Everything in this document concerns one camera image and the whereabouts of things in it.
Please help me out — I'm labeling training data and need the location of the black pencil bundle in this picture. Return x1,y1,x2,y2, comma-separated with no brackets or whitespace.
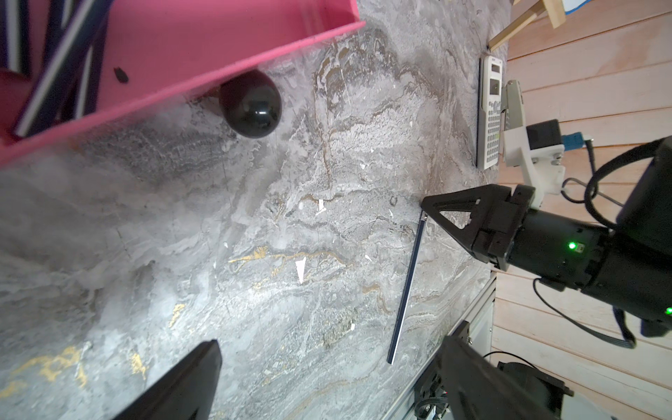
387,211,428,365

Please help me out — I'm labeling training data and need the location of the white calculator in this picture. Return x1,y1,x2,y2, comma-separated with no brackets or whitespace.
476,55,503,171

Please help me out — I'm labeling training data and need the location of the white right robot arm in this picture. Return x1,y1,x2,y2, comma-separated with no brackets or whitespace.
421,138,671,337

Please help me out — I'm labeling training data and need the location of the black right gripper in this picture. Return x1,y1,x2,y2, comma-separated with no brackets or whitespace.
421,184,609,289

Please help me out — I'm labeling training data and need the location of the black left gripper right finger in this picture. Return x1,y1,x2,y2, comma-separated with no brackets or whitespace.
441,337,554,419

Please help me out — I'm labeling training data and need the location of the white board with blue frame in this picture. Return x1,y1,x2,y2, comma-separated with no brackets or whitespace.
562,0,591,15

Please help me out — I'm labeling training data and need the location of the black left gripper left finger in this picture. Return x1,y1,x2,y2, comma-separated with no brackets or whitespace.
117,339,222,420

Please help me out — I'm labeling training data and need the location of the pink bottom drawer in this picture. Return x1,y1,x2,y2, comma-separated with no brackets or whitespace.
1,0,363,164

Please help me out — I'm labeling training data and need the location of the aluminium frame rail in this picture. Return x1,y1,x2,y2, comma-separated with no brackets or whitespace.
383,272,497,419

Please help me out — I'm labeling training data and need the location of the wooden easel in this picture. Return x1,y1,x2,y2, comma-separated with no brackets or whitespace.
488,0,566,52

